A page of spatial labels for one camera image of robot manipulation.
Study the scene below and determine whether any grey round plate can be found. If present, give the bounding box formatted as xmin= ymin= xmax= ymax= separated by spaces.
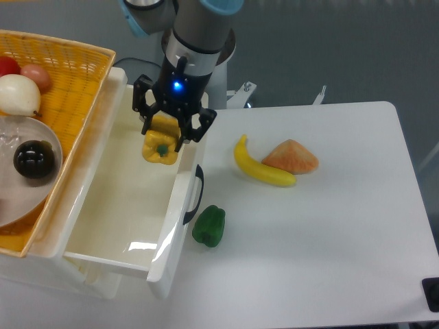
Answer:
xmin=1 ymin=116 xmax=63 ymax=226

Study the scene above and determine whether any dark purple eggplant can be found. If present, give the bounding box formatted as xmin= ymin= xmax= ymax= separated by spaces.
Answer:
xmin=13 ymin=140 xmax=55 ymax=179

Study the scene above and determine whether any orange fruit wedge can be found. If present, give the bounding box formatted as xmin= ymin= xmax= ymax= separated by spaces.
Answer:
xmin=261 ymin=139 xmax=319 ymax=174

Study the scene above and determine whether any open white upper drawer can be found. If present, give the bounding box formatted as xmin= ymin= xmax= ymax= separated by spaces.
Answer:
xmin=66 ymin=86 xmax=205 ymax=299

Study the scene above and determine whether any clear plastic wrap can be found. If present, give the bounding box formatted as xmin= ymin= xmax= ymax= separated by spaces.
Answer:
xmin=1 ymin=116 xmax=22 ymax=156

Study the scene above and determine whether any yellow banana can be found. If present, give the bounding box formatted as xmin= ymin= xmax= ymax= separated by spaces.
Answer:
xmin=233 ymin=134 xmax=296 ymax=187

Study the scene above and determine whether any white table clamp bracket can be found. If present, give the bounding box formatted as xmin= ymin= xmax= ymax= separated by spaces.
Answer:
xmin=312 ymin=85 xmax=327 ymax=106

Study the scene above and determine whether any white onion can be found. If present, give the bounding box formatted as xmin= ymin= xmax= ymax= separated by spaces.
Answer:
xmin=1 ymin=74 xmax=41 ymax=117

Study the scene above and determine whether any black cable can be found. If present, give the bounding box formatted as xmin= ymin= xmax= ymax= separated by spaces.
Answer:
xmin=112 ymin=57 xmax=165 ymax=69

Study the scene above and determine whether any green bell pepper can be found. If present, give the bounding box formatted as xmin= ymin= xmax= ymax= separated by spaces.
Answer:
xmin=192 ymin=205 xmax=226 ymax=248

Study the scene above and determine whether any black corner object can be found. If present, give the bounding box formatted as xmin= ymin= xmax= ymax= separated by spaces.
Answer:
xmin=422 ymin=277 xmax=439 ymax=313

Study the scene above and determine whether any yellow bell pepper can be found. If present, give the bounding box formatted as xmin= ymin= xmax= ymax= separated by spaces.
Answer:
xmin=142 ymin=114 xmax=180 ymax=165

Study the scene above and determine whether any white drawer cabinet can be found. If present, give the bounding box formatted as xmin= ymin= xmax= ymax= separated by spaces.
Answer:
xmin=1 ymin=68 xmax=128 ymax=299

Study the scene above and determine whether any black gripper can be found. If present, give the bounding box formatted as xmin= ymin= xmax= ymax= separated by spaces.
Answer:
xmin=132 ymin=56 xmax=217 ymax=152

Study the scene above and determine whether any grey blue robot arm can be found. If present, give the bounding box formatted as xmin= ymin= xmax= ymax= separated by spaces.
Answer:
xmin=120 ymin=1 xmax=244 ymax=151

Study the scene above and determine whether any yellow woven basket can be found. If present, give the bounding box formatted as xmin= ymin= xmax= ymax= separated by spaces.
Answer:
xmin=1 ymin=29 xmax=116 ymax=258

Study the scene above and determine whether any dark blue drawer handle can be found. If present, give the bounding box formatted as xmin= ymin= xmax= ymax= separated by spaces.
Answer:
xmin=183 ymin=164 xmax=204 ymax=225

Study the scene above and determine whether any red tomato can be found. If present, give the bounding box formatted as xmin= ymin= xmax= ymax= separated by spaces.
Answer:
xmin=0 ymin=56 xmax=21 ymax=77

